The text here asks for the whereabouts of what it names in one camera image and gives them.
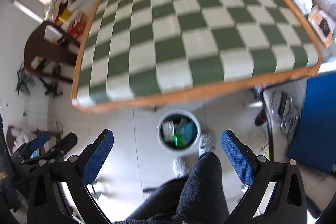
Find red yellow snack box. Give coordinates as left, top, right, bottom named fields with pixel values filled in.
left=67, top=11, right=88, bottom=39

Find silver foil blister pack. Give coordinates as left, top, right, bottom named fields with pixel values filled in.
left=162, top=121, right=175, bottom=142

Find black exercise bike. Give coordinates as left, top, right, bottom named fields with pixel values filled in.
left=15, top=63, right=63, bottom=98

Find red black flip-flop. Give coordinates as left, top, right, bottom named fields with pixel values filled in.
left=255, top=109, right=267, bottom=126

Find blue paper envelope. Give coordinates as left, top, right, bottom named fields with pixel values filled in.
left=175, top=122, right=197, bottom=148

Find white plastic shopping bag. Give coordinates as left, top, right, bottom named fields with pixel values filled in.
left=251, top=131, right=270, bottom=160

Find green white checkered tablecloth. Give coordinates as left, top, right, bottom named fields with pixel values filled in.
left=71, top=0, right=322, bottom=113

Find dark wooden chair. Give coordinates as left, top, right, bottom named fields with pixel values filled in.
left=23, top=21, right=80, bottom=84

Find left grey fuzzy slipper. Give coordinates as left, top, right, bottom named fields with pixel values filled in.
left=173, top=157, right=189, bottom=178

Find person's dark fleece legs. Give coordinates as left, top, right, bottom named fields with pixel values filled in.
left=122, top=152, right=230, bottom=223

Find green white medicine box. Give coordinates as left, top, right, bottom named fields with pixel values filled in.
left=173, top=132, right=187, bottom=149

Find grey fuzzy slipper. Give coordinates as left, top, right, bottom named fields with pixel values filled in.
left=173, top=157, right=189, bottom=178
left=198, top=133, right=216, bottom=159

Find right grey fuzzy slipper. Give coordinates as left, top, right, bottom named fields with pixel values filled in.
left=198, top=133, right=216, bottom=159

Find white round trash bin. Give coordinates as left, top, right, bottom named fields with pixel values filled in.
left=157, top=109, right=201, bottom=152

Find orange snack package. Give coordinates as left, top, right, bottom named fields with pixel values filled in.
left=308, top=5, right=335, bottom=48

